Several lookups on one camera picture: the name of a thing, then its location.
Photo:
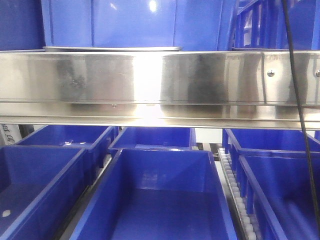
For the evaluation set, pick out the silver metal tray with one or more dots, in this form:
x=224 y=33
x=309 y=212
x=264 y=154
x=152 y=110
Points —
x=112 y=49

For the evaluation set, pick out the blue bin rear centre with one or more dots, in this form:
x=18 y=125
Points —
x=172 y=138

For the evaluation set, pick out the stainless steel shelf rack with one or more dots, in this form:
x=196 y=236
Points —
x=206 y=89

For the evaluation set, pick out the blue bin rear left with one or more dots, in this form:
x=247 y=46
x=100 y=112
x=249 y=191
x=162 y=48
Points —
x=95 y=139

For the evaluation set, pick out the blue bin lower centre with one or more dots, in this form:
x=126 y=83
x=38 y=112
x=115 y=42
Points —
x=158 y=195

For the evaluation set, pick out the blue bin rear right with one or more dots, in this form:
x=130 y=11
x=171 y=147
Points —
x=263 y=143

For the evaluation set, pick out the blue bin behind tray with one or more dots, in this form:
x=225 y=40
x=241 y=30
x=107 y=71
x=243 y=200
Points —
x=193 y=25

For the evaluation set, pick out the blue bin lower right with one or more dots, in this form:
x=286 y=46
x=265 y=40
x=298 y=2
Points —
x=278 y=193

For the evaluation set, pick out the blue bin lower left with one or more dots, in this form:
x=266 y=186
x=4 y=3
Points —
x=38 y=187

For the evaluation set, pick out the blue crate upper right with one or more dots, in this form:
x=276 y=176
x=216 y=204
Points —
x=260 y=24

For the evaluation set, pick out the blue bin upper left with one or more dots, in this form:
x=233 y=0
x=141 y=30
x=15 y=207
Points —
x=21 y=25

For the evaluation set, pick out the roller track rail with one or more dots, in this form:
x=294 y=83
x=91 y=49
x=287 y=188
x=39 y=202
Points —
x=245 y=224

